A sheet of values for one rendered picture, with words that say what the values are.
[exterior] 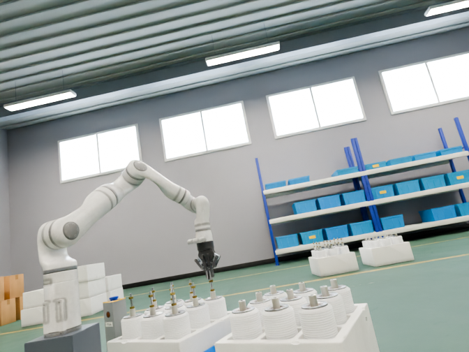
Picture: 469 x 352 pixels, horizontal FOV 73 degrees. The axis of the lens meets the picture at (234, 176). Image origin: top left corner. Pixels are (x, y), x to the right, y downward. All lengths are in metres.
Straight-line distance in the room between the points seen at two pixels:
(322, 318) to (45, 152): 7.88
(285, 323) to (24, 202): 7.79
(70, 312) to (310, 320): 0.68
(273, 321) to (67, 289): 0.60
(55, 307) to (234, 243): 5.55
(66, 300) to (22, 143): 7.86
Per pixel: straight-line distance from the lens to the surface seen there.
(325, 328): 0.96
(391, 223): 6.05
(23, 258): 8.33
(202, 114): 7.05
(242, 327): 1.06
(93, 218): 1.16
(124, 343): 1.41
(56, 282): 1.09
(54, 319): 1.10
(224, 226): 6.50
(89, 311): 4.09
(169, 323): 1.25
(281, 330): 1.00
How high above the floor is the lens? 0.45
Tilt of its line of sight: 12 degrees up
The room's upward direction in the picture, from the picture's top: 10 degrees counter-clockwise
